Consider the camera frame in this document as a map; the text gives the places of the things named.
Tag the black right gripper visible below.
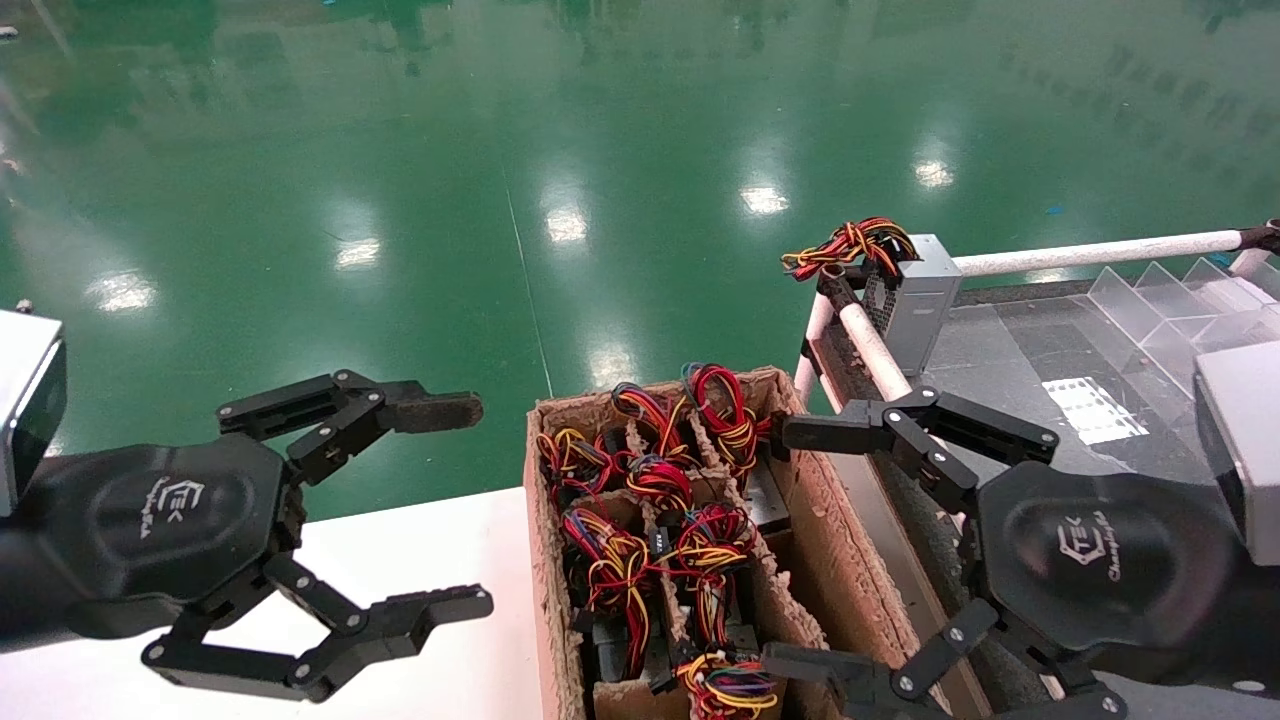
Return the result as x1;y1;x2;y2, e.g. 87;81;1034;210
762;386;1246;720

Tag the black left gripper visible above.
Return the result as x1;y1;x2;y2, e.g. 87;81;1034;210
15;370;494;703

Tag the power supply with coloured wires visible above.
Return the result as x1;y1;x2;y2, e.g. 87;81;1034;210
665;503;761;656
675;650;781;720
683;362;793;531
560;505;656;683
535;428;613;501
625;455;696;511
610;383;691;461

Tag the brown cardboard box with dividers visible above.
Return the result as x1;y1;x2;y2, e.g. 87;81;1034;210
525;365;956;720

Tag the short white pipe leg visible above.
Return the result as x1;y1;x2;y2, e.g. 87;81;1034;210
793;292;836;406

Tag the clear acrylic divider tray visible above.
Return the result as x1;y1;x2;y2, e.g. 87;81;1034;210
1088;256;1280;397

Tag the grey power supply with wires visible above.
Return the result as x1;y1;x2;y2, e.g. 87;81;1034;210
782;217;963;377

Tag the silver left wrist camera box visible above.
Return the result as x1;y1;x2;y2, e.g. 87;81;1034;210
0;308;68;516

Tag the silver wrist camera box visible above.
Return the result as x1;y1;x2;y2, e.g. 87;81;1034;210
1195;340;1280;567
0;308;68;516

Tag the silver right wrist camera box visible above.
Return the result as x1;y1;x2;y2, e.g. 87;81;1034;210
1195;340;1280;567

